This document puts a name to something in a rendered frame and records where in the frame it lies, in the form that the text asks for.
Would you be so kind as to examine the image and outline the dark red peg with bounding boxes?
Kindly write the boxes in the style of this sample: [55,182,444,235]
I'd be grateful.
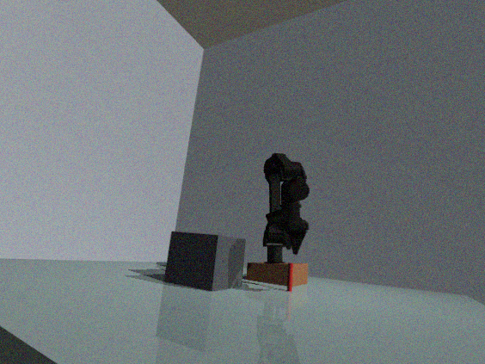
[286,262,293,291]

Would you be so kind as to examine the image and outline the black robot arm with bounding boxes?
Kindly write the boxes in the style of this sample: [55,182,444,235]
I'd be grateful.
[263,153,310,263]

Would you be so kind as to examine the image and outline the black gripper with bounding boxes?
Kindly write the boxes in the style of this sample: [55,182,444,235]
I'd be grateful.
[277,201,309,254]

